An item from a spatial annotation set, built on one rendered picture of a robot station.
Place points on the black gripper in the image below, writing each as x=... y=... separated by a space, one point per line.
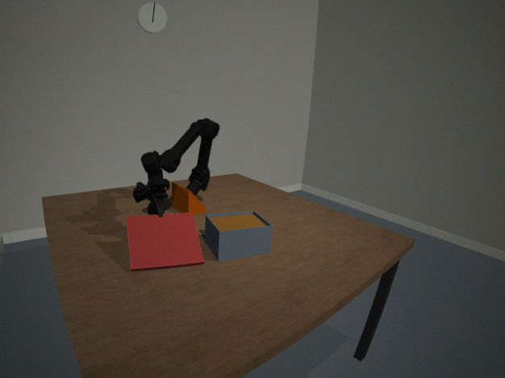
x=158 y=196

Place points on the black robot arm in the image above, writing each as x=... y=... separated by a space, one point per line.
x=170 y=159

